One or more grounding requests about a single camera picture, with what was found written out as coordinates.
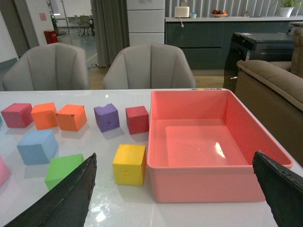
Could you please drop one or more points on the grey curtain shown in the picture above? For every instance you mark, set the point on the grey curtain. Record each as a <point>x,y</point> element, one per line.
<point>111,29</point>

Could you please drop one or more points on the potted plant white pot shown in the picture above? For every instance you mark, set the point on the potted plant white pot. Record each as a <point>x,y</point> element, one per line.
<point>284,8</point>

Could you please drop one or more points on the pink plastic bin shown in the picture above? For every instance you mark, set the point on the pink plastic bin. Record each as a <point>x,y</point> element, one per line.
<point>201,146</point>

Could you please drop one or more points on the white drawer cabinet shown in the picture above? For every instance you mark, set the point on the white drawer cabinet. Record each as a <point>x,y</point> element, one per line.
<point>145,21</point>

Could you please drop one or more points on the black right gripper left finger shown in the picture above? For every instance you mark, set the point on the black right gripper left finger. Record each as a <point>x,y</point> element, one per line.
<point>67,204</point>

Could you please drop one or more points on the white toaster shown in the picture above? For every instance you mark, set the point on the white toaster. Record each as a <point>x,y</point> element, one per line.
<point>182,12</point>

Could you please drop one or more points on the orange foam block left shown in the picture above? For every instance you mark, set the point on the orange foam block left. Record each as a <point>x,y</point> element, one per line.
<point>44,116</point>

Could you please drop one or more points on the grey chair right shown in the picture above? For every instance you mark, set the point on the grey chair right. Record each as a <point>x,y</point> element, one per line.
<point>149,66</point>

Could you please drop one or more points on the orange foam block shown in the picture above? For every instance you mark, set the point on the orange foam block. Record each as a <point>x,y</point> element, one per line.
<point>71,117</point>
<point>44,116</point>

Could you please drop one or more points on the dark red foam block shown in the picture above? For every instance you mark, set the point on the dark red foam block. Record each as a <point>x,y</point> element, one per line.
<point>137,119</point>

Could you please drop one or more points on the red bin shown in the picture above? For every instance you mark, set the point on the red bin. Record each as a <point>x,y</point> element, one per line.
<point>51,36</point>

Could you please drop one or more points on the green foam block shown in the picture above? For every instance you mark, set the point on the green foam block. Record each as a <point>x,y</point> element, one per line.
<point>60,167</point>

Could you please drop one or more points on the dark grey counter cabinet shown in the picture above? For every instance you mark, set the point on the dark grey counter cabinet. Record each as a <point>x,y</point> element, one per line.
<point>205,41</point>

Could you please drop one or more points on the light blue foam block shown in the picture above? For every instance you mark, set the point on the light blue foam block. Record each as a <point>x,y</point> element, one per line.
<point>38,147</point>

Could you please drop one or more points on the black appliance box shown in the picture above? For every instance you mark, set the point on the black appliance box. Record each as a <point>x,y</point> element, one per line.
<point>255,46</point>

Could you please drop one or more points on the orange foam block right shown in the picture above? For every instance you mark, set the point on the orange foam block right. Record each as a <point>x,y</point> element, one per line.
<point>71,117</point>

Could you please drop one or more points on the pink foam block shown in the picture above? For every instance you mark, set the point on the pink foam block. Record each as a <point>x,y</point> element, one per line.
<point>4,172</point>

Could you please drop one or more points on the brown sofa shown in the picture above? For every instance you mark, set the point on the brown sofa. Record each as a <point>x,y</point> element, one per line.
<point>273,92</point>

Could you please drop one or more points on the yellow foam block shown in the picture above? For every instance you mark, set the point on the yellow foam block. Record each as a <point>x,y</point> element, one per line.
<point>129,164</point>

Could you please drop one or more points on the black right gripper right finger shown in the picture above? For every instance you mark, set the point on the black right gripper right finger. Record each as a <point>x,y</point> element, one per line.
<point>283,190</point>

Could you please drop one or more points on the grey chair left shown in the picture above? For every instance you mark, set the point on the grey chair left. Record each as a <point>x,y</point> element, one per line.
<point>54,66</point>

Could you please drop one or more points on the fruit plate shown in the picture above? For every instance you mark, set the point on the fruit plate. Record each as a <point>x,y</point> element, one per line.
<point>218,13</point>

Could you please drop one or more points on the purple foam block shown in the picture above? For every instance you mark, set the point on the purple foam block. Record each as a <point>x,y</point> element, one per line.
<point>107,117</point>

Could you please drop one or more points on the magenta foam block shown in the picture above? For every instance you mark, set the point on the magenta foam block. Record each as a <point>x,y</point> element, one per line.
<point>18,115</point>

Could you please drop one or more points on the grey chair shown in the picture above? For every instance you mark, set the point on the grey chair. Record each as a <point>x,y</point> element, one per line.
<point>54,66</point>
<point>149,66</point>

